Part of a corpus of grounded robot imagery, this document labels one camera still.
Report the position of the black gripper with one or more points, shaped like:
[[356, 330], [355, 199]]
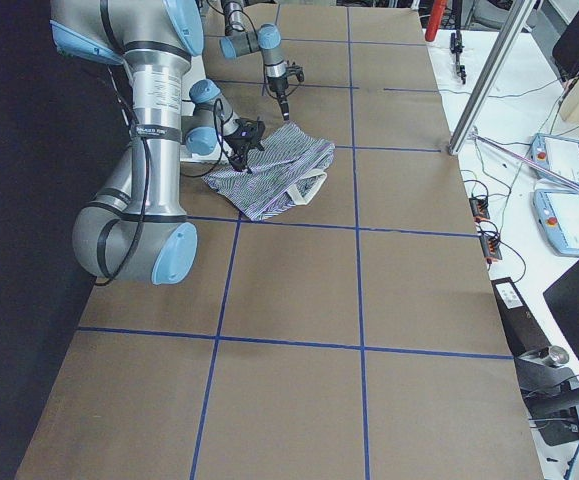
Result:
[[239, 148], [276, 85]]

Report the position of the navy white striped polo shirt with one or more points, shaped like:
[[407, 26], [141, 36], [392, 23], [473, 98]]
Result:
[[289, 172]]

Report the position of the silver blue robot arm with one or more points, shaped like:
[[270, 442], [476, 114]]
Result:
[[135, 227], [241, 37]]

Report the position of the red cylinder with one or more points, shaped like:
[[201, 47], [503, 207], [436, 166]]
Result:
[[435, 19]]

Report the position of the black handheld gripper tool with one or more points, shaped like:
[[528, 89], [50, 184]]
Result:
[[456, 43]]

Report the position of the silver reacher grabber stick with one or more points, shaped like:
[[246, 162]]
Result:
[[532, 164]]

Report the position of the blue teach pendant far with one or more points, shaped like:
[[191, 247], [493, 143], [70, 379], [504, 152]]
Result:
[[557, 154]]

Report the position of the blue teach pendant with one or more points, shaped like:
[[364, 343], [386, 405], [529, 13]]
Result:
[[557, 154], [557, 213]]

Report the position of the blue teach pendant near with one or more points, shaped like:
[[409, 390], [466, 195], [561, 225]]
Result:
[[557, 213]]

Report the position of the black power brick with label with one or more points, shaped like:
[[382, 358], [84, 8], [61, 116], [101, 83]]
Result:
[[522, 331]]

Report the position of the aluminium frame post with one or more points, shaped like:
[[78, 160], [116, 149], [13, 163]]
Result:
[[496, 59]]

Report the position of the black desk clamp mount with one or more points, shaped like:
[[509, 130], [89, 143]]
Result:
[[550, 392]]

